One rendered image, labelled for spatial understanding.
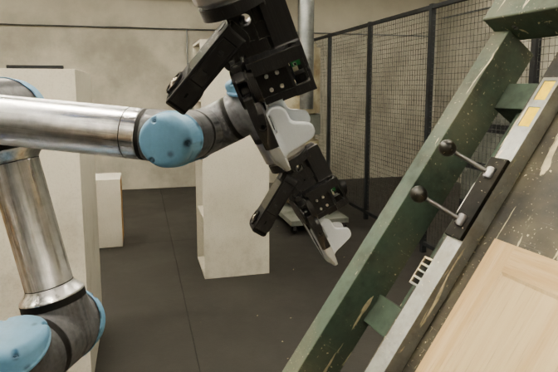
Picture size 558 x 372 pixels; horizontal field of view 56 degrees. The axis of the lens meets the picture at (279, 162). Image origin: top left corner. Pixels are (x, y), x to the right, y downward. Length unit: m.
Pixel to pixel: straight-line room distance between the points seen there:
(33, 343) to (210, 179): 3.63
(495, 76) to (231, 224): 3.41
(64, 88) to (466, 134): 2.07
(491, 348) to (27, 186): 0.87
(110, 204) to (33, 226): 4.67
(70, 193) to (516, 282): 2.34
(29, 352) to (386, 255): 0.84
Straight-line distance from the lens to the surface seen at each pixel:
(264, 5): 0.54
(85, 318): 1.06
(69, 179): 2.93
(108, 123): 0.76
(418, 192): 1.15
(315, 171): 0.86
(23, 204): 1.02
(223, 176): 4.48
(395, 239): 1.36
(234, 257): 4.68
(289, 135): 0.59
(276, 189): 0.85
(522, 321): 1.04
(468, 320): 1.10
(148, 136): 0.71
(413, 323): 1.16
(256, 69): 0.54
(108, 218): 5.72
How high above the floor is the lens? 1.65
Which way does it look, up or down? 8 degrees down
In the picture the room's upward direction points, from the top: straight up
